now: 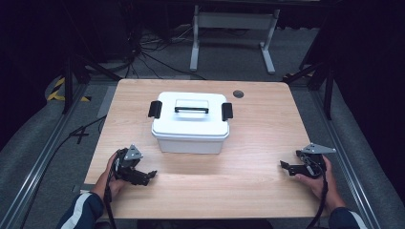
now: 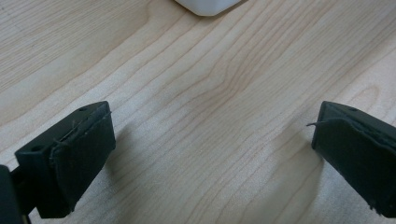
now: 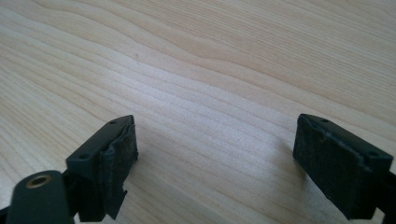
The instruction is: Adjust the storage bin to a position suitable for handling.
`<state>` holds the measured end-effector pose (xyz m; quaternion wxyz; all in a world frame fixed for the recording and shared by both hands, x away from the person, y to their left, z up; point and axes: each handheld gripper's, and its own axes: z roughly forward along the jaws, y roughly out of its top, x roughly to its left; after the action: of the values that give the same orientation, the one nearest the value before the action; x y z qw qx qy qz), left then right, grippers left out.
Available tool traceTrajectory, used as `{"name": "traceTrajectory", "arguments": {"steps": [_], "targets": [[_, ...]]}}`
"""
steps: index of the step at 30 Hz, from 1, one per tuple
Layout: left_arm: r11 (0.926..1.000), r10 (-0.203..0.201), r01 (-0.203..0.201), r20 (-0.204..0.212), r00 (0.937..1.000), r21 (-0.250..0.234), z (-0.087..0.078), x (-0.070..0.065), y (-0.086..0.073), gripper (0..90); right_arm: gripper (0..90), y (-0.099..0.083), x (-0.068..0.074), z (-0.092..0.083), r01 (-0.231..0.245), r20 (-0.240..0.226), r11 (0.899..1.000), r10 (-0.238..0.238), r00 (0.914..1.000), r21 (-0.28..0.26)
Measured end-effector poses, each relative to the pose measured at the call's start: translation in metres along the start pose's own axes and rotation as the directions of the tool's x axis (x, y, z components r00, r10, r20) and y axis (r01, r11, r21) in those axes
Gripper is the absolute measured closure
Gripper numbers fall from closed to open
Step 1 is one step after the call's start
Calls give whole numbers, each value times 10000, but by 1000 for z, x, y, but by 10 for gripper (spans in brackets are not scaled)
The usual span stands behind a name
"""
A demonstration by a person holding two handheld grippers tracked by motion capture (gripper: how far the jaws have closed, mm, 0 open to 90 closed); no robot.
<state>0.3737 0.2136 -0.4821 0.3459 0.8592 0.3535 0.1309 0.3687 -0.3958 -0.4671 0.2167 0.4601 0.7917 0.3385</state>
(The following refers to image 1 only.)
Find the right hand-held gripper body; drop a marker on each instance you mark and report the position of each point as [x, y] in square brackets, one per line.
[313, 162]

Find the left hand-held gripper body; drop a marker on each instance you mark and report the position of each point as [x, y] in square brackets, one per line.
[127, 163]

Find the white plastic storage box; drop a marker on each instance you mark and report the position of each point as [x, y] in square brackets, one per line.
[191, 144]

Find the person's left hand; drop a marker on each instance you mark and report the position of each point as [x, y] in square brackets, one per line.
[110, 178]

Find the person's right hand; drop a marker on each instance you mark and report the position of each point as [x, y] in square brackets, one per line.
[328, 187]

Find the black metal stand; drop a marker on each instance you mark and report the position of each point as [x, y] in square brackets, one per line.
[328, 92]
[68, 86]

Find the grey round table grommet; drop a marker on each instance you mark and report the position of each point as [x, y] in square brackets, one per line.
[238, 93]

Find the black curtain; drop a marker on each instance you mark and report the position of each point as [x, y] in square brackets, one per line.
[369, 79]
[25, 63]

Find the yellow black floor tape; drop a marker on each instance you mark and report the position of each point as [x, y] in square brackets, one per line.
[55, 93]

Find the aluminium floor rail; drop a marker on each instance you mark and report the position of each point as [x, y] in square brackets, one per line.
[41, 162]
[347, 156]

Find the white metal desk frame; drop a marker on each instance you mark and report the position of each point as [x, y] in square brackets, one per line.
[234, 20]

